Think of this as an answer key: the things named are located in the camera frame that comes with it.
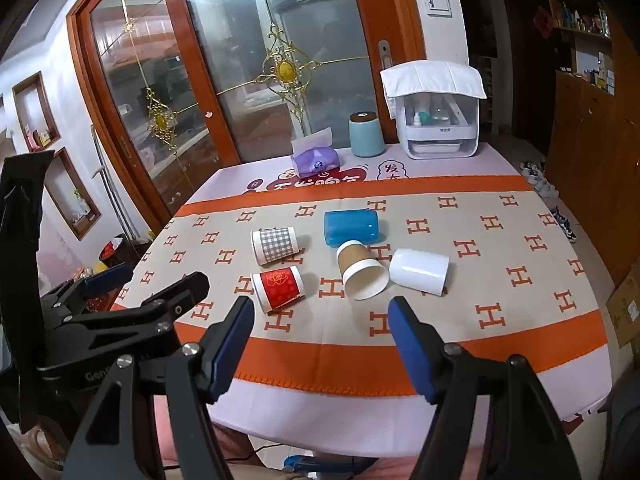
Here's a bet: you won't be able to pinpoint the white cup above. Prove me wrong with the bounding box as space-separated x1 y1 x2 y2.
389 248 450 296

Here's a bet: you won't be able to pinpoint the white sneakers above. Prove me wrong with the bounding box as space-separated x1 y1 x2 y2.
520 160 558 197

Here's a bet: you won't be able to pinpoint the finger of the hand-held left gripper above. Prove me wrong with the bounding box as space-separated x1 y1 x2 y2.
40 262 135 315
37 271 211 395

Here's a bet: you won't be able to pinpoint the metal pole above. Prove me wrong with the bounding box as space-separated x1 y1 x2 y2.
91 124 147 243

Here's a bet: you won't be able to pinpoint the white cloth cover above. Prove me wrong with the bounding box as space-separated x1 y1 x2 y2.
380 60 487 113

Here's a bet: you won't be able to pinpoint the wooden wall niche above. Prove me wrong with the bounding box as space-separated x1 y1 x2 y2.
12 71 61 153
44 147 101 240

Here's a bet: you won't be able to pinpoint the purple tissue pack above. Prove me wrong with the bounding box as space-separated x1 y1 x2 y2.
291 128 341 179

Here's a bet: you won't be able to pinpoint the white countertop sterilizer cabinet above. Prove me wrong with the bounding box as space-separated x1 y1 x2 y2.
397 91 481 160

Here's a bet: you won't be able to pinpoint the wooden shelf cabinet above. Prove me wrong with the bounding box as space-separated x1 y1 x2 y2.
542 0 640 288

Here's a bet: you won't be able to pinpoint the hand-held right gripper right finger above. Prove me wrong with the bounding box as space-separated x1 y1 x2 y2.
388 296 583 480

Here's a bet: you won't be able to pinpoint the brown paper cup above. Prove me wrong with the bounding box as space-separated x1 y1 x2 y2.
336 240 390 301

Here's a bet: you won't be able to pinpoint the orange patterned blanket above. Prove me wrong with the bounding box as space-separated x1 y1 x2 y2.
111 176 608 395

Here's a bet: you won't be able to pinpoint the light blue canister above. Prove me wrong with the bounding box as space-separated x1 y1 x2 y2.
349 111 386 158

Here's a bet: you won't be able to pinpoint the wooden glass sliding door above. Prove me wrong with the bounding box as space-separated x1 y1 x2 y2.
67 0 426 221

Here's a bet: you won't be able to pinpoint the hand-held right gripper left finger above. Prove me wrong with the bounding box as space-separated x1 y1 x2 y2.
62 296 257 480

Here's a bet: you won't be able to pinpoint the red patterned paper cup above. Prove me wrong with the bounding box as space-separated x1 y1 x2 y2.
250 265 305 315

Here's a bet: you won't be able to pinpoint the blue plastic stool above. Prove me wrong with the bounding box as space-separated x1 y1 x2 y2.
284 454 377 475

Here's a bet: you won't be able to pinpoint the cardboard box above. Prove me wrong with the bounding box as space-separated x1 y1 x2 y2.
606 262 640 349

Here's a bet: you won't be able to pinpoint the grey plaid paper cup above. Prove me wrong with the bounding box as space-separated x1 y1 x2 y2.
251 226 301 267

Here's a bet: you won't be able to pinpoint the dark sneakers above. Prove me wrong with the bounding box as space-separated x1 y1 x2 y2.
550 207 579 244

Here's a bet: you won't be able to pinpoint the red trash bin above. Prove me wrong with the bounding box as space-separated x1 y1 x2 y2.
99 234 132 267

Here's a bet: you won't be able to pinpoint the pink printed tablecloth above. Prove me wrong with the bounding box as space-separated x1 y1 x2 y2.
150 142 608 458

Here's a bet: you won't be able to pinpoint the blue plastic cup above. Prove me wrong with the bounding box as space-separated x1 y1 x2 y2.
323 209 379 248

